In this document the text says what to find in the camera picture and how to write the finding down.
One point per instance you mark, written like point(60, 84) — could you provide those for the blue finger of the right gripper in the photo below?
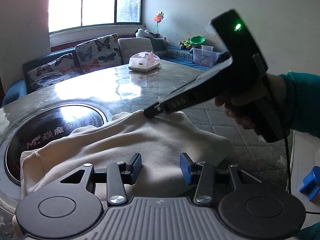
point(153, 110)

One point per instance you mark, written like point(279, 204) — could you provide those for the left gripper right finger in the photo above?
point(200, 174)

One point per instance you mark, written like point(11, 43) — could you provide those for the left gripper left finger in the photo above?
point(120, 174)

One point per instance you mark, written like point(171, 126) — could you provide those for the cream white garment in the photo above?
point(63, 184)

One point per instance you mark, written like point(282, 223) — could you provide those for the right teal sleeved forearm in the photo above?
point(301, 102)

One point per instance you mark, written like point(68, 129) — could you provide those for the person's right hand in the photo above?
point(254, 101)

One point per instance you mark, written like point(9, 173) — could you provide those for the black backpack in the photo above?
point(224, 56)

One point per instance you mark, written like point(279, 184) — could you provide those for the clear plastic storage box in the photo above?
point(205, 58)

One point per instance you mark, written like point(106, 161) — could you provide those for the pink white tissue pack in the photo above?
point(144, 62)

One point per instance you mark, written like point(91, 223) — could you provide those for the green plastic bowl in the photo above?
point(197, 41)

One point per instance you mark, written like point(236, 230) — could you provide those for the plain grey cushion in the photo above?
point(130, 46)

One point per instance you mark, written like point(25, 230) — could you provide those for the white plush toy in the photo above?
point(144, 33)

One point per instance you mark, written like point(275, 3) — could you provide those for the butterfly cushion right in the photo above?
point(99, 53)

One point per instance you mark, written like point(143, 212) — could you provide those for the butterfly cushion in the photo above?
point(56, 71)
point(99, 53)

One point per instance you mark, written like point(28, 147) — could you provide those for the colourful pinwheel toy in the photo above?
point(158, 18)

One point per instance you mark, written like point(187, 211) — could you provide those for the round black induction cooktop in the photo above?
point(35, 130)

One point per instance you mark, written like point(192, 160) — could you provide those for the blue plastic stool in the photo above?
point(311, 183)

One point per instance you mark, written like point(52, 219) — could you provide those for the butterfly cushion left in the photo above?
point(56, 71)

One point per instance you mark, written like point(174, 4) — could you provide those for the blue corner sofa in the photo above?
point(174, 54)

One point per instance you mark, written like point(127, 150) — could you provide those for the window with green frame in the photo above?
point(73, 14)

